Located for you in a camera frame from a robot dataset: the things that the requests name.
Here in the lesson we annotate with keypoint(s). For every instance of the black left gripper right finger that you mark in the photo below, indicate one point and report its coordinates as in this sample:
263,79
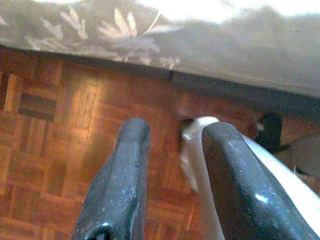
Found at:
240,187

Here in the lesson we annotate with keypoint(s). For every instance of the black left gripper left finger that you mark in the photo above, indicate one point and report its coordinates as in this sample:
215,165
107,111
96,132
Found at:
117,187

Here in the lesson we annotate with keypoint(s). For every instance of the beige floral bed sheet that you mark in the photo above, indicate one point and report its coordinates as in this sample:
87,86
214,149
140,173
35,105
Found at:
225,45

